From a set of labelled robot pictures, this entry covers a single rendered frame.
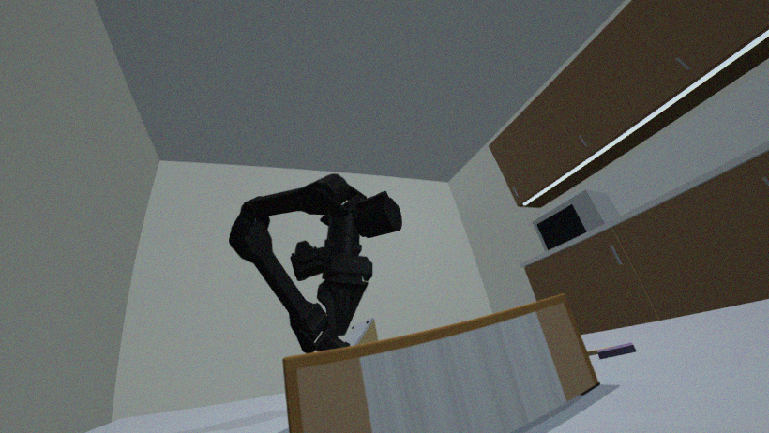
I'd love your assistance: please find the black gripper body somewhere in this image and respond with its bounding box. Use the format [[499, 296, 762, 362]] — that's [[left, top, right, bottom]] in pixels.
[[317, 236, 372, 299]]

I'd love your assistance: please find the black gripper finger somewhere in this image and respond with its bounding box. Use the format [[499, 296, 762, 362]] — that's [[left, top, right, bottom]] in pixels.
[[318, 296, 338, 339], [324, 278, 368, 336]]

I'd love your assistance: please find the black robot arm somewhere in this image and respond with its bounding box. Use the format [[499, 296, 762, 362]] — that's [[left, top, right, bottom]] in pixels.
[[229, 174, 402, 353]]

